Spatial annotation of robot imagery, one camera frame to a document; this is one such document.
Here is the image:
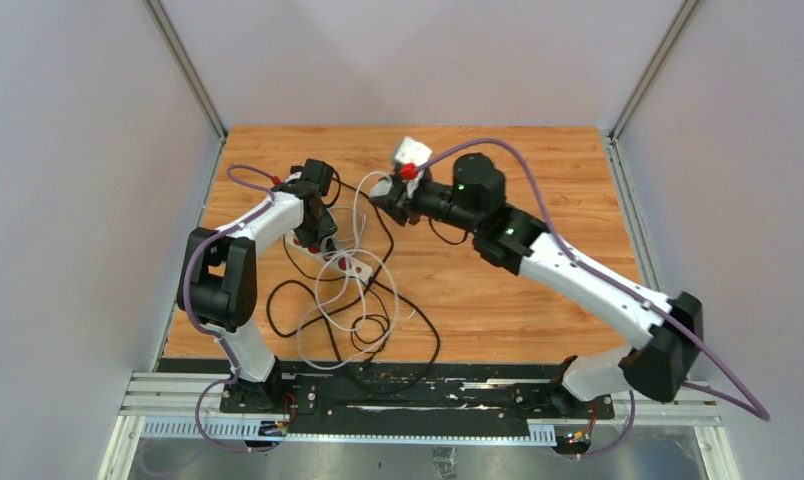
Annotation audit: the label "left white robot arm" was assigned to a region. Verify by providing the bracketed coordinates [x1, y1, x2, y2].
[177, 159, 337, 413]

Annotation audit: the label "black power strip cord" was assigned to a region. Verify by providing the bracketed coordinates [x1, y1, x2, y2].
[265, 172, 442, 397]

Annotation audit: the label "white charger cable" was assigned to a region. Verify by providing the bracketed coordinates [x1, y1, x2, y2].
[295, 170, 401, 371]

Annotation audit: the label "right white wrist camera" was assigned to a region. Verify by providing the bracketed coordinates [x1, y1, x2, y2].
[392, 136, 433, 198]

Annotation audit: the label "white round charger plug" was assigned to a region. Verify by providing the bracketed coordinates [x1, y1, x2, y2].
[369, 181, 393, 198]

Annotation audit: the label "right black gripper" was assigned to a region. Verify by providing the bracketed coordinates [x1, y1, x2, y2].
[370, 170, 482, 234]

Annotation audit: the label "aluminium frame rail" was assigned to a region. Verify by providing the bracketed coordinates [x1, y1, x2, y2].
[99, 359, 740, 479]

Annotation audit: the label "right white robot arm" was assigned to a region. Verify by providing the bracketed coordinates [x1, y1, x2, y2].
[369, 153, 702, 418]

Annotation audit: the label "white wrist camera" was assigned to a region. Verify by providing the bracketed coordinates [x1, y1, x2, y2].
[392, 136, 433, 198]
[283, 171, 302, 185]

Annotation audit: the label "white power strip red sockets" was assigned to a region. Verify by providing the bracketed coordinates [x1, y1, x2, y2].
[283, 232, 374, 282]

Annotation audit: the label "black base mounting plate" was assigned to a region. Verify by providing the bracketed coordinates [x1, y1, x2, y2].
[191, 361, 615, 447]

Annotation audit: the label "thin black adapter cable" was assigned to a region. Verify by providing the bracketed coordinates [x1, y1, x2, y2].
[322, 278, 391, 362]

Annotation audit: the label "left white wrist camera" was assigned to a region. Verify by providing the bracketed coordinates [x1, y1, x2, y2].
[283, 171, 302, 185]

